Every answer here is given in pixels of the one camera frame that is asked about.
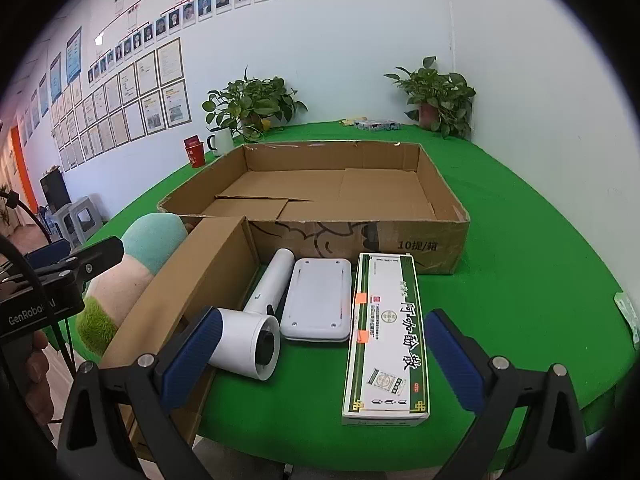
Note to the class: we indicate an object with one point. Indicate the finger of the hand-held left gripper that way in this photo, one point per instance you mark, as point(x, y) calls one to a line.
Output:
point(95, 255)

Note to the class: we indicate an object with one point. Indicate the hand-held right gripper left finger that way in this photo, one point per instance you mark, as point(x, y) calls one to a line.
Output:
point(192, 355)

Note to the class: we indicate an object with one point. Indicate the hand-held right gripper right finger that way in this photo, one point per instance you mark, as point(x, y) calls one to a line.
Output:
point(452, 360)

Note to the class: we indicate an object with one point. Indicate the green and pink plush toy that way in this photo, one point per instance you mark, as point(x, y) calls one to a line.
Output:
point(130, 280)

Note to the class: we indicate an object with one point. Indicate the white hair dryer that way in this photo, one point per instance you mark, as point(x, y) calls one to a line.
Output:
point(250, 335)

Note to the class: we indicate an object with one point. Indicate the cardboard flap piece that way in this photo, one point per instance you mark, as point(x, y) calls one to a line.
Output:
point(200, 270)

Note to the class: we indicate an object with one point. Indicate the large cardboard box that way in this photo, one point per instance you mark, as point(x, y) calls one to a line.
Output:
point(320, 185)

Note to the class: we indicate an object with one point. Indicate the person's left hand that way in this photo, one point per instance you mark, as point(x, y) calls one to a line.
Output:
point(39, 375)

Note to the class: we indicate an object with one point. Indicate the grey plastic stool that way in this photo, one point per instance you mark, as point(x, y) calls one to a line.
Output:
point(85, 217)
point(61, 222)

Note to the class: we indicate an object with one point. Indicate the white and green medicine box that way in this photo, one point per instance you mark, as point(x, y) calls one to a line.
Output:
point(387, 340)

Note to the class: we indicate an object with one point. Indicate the black cabinet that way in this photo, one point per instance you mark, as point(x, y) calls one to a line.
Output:
point(54, 189)

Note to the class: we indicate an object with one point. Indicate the green table cloth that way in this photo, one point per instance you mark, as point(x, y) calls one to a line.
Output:
point(525, 260)

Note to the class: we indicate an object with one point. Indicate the white flat rectangular device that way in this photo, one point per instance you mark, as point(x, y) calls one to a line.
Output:
point(317, 300)

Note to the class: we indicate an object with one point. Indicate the red cup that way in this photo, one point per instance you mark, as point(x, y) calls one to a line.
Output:
point(194, 152)

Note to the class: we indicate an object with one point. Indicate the group of framed certificates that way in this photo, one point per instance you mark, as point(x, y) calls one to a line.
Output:
point(150, 105)

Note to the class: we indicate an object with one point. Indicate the white mug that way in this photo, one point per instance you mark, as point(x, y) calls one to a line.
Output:
point(222, 142)

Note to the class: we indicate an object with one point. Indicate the pale plastic packet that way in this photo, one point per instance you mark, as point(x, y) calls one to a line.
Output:
point(629, 315)

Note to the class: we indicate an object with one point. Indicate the potted plant in white pot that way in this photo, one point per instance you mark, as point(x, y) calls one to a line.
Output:
point(250, 100)

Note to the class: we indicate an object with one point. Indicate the small tissue packet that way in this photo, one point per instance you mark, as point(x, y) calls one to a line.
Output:
point(377, 124)

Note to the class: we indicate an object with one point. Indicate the row of portrait photos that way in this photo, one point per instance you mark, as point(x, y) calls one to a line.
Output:
point(200, 7)

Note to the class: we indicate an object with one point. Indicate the potted plant in red pot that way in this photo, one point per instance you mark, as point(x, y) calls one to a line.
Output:
point(435, 90)

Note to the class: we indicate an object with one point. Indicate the blue wall poster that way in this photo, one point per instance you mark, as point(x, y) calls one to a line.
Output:
point(55, 77)
point(73, 55)
point(43, 95)

